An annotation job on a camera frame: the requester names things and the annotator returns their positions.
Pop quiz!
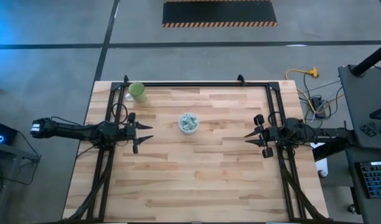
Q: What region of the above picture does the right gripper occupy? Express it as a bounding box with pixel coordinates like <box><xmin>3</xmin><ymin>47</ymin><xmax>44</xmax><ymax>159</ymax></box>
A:
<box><xmin>244</xmin><ymin>114</ymin><xmax>280</xmax><ymax>159</ymax></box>

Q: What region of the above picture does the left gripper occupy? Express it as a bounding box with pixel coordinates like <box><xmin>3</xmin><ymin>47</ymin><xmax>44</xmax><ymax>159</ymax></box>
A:
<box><xmin>125</xmin><ymin>112</ymin><xmax>155</xmax><ymax>155</ymax></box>

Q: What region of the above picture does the clear plastic cup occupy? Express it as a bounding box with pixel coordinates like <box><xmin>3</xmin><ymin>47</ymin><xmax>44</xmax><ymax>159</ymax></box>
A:
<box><xmin>178</xmin><ymin>112</ymin><xmax>201</xmax><ymax>136</ymax></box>

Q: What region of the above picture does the black power strip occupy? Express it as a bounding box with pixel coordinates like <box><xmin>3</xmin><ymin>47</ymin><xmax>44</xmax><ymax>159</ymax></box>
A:
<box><xmin>311</xmin><ymin>95</ymin><xmax>327</xmax><ymax>118</ymax></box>

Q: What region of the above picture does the white box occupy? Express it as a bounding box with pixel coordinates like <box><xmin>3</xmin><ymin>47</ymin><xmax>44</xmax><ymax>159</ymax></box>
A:
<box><xmin>309</xmin><ymin>141</ymin><xmax>329</xmax><ymax>178</ymax></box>

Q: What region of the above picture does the dark grey desk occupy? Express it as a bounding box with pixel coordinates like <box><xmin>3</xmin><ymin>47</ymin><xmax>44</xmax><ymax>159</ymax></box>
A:
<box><xmin>345</xmin><ymin>145</ymin><xmax>381</xmax><ymax>224</ymax></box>
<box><xmin>337</xmin><ymin>63</ymin><xmax>381</xmax><ymax>150</ymax></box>

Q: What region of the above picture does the small black remote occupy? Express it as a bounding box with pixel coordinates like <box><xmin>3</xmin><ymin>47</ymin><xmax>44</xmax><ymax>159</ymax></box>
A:
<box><xmin>359</xmin><ymin>124</ymin><xmax>378</xmax><ymax>138</ymax></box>

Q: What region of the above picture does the backlit black keyboard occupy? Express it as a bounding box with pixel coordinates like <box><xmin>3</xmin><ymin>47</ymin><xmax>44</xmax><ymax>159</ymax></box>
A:
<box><xmin>354</xmin><ymin>160</ymin><xmax>381</xmax><ymax>200</ymax></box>

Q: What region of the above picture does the black hazard striped floor mat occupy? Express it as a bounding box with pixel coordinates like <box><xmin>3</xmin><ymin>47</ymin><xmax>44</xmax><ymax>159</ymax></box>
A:
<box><xmin>162</xmin><ymin>0</ymin><xmax>278</xmax><ymax>29</ymax></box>

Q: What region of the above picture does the black pole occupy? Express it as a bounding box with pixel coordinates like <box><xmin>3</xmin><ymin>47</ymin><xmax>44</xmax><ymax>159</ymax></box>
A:
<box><xmin>351</xmin><ymin>40</ymin><xmax>381</xmax><ymax>77</ymax></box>

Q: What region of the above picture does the black computer blue light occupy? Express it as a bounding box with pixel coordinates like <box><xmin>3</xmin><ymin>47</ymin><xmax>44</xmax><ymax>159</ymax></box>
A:
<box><xmin>0</xmin><ymin>119</ymin><xmax>19</xmax><ymax>146</ymax></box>

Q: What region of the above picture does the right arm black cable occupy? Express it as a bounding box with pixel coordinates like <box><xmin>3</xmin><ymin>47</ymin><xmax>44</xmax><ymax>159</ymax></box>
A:
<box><xmin>267</xmin><ymin>111</ymin><xmax>282</xmax><ymax>127</ymax></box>

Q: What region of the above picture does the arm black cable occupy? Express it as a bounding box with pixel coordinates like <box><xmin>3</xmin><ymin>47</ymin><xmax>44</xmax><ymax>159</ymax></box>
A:
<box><xmin>111</xmin><ymin>102</ymin><xmax>129</xmax><ymax>126</ymax></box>
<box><xmin>267</xmin><ymin>111</ymin><xmax>282</xmax><ymax>127</ymax></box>

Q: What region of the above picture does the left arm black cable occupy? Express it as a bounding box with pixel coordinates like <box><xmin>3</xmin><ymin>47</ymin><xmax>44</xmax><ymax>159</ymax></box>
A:
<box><xmin>111</xmin><ymin>102</ymin><xmax>129</xmax><ymax>126</ymax></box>

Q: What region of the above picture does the green mug white handle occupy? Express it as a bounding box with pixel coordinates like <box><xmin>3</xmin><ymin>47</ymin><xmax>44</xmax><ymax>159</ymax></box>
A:
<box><xmin>124</xmin><ymin>81</ymin><xmax>148</xmax><ymax>104</ymax></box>

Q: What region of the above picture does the black aluminium table frame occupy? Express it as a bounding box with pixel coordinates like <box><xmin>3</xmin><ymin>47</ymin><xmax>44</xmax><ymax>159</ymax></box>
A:
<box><xmin>86</xmin><ymin>73</ymin><xmax>306</xmax><ymax>222</ymax></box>

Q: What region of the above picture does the black cable sleeve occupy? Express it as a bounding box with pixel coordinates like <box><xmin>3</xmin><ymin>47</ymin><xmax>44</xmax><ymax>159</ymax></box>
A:
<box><xmin>282</xmin><ymin>167</ymin><xmax>326</xmax><ymax>222</ymax></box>
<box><xmin>65</xmin><ymin>152</ymin><xmax>115</xmax><ymax>222</ymax></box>

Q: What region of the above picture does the yellow extension cord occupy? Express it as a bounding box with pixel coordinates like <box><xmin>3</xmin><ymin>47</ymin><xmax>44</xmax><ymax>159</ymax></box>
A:
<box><xmin>285</xmin><ymin>67</ymin><xmax>345</xmax><ymax>114</ymax></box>

